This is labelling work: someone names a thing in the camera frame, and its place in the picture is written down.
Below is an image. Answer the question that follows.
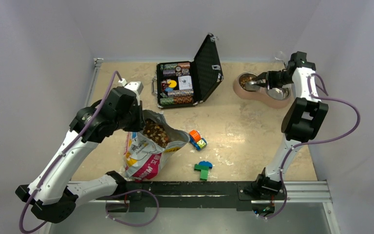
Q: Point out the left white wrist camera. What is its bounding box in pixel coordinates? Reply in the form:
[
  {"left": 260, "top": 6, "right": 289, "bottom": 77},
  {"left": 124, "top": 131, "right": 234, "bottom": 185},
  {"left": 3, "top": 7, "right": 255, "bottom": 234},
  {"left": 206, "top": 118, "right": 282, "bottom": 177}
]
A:
[{"left": 118, "top": 79, "right": 144, "bottom": 96}]

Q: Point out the metal food scoop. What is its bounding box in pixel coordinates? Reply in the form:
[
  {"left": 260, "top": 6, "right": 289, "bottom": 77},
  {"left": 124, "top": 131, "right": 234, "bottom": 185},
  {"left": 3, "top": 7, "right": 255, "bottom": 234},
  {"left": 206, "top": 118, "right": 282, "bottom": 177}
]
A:
[{"left": 244, "top": 80, "right": 266, "bottom": 92}]

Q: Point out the colourful pet food bag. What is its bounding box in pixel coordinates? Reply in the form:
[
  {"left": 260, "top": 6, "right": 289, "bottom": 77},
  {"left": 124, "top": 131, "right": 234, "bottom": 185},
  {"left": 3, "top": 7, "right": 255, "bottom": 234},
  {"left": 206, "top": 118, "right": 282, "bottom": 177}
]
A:
[{"left": 123, "top": 110, "right": 190, "bottom": 181}]

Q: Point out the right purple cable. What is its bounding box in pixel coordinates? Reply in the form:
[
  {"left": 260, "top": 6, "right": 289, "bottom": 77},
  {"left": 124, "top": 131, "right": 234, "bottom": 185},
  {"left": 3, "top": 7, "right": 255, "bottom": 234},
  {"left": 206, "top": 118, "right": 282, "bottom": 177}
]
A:
[{"left": 279, "top": 73, "right": 361, "bottom": 191}]

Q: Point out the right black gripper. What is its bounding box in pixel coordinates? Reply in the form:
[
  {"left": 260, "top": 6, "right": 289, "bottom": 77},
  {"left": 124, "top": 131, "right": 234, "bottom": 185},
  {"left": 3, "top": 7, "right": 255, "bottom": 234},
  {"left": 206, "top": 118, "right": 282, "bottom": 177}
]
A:
[{"left": 253, "top": 70, "right": 294, "bottom": 89}]

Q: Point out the blue toy brick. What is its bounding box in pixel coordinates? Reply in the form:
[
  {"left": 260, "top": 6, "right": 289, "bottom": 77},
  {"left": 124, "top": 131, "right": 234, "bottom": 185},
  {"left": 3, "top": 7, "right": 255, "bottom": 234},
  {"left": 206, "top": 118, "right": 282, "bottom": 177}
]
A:
[{"left": 199, "top": 161, "right": 213, "bottom": 169}]

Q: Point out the clear water bottle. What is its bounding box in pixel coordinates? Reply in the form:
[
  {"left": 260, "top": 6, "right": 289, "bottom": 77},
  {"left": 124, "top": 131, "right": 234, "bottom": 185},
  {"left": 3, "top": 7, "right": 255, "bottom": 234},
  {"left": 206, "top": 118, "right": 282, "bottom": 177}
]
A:
[{"left": 273, "top": 51, "right": 287, "bottom": 64}]

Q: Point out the orange blue toy car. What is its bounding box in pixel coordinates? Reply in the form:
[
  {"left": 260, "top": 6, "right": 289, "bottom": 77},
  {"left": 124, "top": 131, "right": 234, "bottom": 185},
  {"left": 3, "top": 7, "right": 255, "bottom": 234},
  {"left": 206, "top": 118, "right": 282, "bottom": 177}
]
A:
[{"left": 189, "top": 130, "right": 207, "bottom": 151}]

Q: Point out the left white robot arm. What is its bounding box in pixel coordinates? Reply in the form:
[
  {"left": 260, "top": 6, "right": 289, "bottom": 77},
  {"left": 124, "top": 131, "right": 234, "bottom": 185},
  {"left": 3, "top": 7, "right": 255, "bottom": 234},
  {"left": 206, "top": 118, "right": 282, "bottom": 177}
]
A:
[{"left": 16, "top": 82, "right": 144, "bottom": 223}]

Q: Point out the green toy brick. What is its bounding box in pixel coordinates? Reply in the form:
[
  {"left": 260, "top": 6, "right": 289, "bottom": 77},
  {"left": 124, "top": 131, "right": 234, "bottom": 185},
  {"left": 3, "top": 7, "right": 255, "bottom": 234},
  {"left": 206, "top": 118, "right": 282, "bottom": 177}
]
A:
[{"left": 194, "top": 164, "right": 210, "bottom": 181}]

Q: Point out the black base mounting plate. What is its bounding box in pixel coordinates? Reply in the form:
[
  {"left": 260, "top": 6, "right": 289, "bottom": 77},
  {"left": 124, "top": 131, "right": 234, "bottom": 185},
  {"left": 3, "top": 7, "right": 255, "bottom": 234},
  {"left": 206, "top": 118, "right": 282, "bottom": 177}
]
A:
[{"left": 95, "top": 180, "right": 286, "bottom": 214}]

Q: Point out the aluminium frame rail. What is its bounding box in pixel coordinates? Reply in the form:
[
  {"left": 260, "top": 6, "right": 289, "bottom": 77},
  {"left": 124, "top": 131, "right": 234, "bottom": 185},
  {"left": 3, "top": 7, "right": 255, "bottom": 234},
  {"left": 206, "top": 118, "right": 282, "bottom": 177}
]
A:
[{"left": 284, "top": 181, "right": 332, "bottom": 203}]

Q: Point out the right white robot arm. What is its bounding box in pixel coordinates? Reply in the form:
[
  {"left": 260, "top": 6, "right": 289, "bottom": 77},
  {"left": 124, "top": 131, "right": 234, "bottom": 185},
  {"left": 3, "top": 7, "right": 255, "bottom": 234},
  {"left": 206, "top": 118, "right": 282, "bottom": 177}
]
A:
[{"left": 252, "top": 51, "right": 329, "bottom": 198}]

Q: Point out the pink double pet bowl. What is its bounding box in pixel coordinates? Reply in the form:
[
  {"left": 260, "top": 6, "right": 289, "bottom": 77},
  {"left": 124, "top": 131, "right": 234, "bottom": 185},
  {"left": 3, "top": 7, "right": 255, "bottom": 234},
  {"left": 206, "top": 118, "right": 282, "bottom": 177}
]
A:
[{"left": 233, "top": 72, "right": 292, "bottom": 109}]

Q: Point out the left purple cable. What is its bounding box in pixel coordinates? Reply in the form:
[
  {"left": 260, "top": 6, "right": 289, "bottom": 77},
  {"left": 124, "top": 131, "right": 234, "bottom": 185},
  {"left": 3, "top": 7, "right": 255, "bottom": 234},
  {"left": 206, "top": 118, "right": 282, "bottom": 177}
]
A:
[{"left": 19, "top": 71, "right": 123, "bottom": 234}]

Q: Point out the black poker chip case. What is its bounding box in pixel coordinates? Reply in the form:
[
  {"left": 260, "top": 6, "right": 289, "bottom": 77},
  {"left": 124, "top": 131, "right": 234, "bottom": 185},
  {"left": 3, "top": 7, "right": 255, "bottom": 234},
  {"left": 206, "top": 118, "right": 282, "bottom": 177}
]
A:
[{"left": 151, "top": 33, "right": 224, "bottom": 109}]

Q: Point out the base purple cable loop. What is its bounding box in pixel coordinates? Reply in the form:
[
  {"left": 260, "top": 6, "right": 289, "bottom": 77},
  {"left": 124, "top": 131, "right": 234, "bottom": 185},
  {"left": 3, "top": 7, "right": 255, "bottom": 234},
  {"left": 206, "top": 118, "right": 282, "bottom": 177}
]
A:
[{"left": 105, "top": 187, "right": 160, "bottom": 227}]

